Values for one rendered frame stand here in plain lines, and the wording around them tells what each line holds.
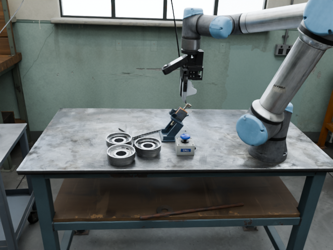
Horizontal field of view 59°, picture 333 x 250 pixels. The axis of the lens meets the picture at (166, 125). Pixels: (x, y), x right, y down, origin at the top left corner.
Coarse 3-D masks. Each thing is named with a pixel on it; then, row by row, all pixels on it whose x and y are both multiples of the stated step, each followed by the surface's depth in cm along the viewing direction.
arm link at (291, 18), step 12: (252, 12) 107; (264, 12) 103; (276, 12) 100; (288, 12) 97; (300, 12) 94; (240, 24) 109; (252, 24) 106; (264, 24) 103; (276, 24) 101; (288, 24) 98
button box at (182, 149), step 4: (176, 140) 119; (180, 140) 119; (188, 140) 118; (192, 140) 119; (176, 144) 117; (180, 144) 116; (184, 144) 116; (188, 144) 116; (192, 144) 116; (176, 148) 117; (180, 148) 116; (184, 148) 116; (188, 148) 116; (192, 148) 116; (176, 152) 117; (180, 152) 116; (184, 152) 116; (188, 152) 117; (192, 152) 117
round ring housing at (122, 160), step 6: (120, 144) 115; (126, 144) 115; (108, 150) 111; (120, 150) 113; (132, 150) 114; (108, 156) 108; (114, 156) 110; (120, 156) 109; (126, 156) 110; (132, 156) 109; (114, 162) 107; (120, 162) 107; (126, 162) 108
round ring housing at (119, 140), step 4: (116, 132) 124; (120, 132) 125; (124, 132) 125; (108, 136) 122; (112, 136) 123; (128, 136) 124; (108, 140) 120; (112, 140) 120; (116, 140) 123; (120, 140) 123; (124, 140) 121; (108, 144) 117; (112, 144) 116; (128, 144) 118
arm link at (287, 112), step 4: (288, 104) 108; (288, 108) 108; (292, 108) 110; (284, 112) 108; (288, 112) 109; (292, 112) 110; (284, 116) 108; (288, 116) 109; (284, 120) 108; (288, 120) 110; (284, 124) 108; (288, 124) 112; (280, 128) 107; (284, 128) 111; (280, 132) 111; (284, 132) 112; (276, 136) 112; (280, 136) 112; (284, 136) 113
